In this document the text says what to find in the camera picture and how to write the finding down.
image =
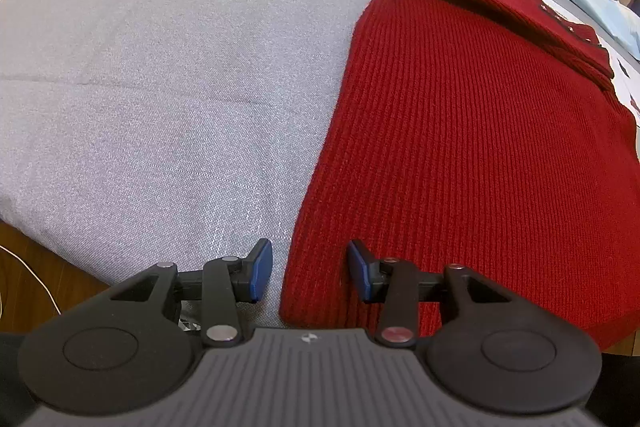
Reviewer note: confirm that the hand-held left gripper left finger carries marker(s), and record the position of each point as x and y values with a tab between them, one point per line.
260	269

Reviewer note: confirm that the grey printed bedsheet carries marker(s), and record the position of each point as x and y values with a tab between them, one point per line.
150	107

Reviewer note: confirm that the dark red knitted sweater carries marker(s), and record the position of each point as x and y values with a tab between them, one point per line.
450	132

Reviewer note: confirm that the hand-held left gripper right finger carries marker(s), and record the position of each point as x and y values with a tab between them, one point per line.
360	272

